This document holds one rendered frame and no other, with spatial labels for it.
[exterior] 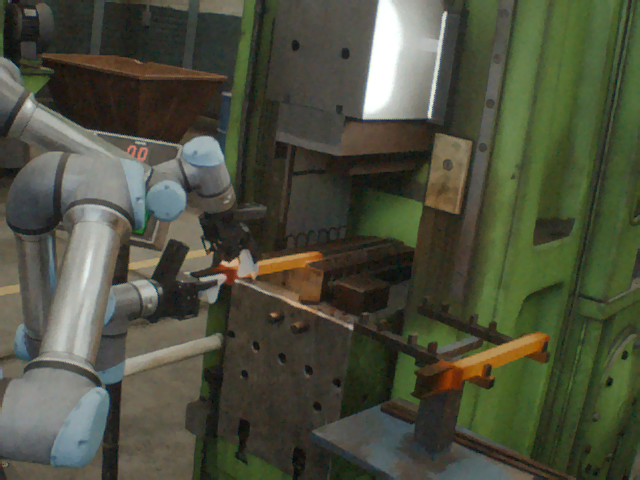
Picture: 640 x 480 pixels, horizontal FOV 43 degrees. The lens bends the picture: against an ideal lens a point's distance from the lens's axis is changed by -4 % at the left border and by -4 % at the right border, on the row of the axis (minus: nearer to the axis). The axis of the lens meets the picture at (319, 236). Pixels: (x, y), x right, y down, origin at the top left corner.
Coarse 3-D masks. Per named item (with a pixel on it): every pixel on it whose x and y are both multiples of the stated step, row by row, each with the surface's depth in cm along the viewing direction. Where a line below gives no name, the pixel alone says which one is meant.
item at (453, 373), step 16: (528, 336) 163; (544, 336) 164; (480, 352) 152; (496, 352) 153; (512, 352) 155; (528, 352) 160; (432, 368) 139; (448, 368) 140; (464, 368) 143; (480, 368) 147; (416, 384) 137; (432, 384) 139; (448, 384) 142
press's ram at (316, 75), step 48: (288, 0) 199; (336, 0) 191; (384, 0) 185; (432, 0) 199; (288, 48) 201; (336, 48) 192; (384, 48) 189; (432, 48) 198; (288, 96) 205; (336, 96) 194; (384, 96) 194
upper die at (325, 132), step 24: (288, 120) 204; (312, 120) 199; (336, 120) 195; (360, 120) 198; (384, 120) 206; (408, 120) 214; (312, 144) 200; (336, 144) 196; (360, 144) 201; (384, 144) 208; (408, 144) 217
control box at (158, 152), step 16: (112, 144) 228; (128, 144) 227; (144, 144) 226; (160, 144) 226; (144, 160) 225; (160, 160) 224; (160, 224) 220; (128, 240) 221; (144, 240) 218; (160, 240) 222
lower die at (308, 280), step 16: (336, 240) 237; (352, 240) 235; (368, 240) 237; (400, 240) 238; (272, 256) 213; (336, 256) 214; (352, 256) 219; (368, 256) 221; (384, 256) 223; (400, 256) 228; (272, 272) 213; (288, 272) 209; (304, 272) 206; (320, 272) 203; (336, 272) 207; (352, 272) 212; (288, 288) 210; (304, 288) 207; (320, 288) 204
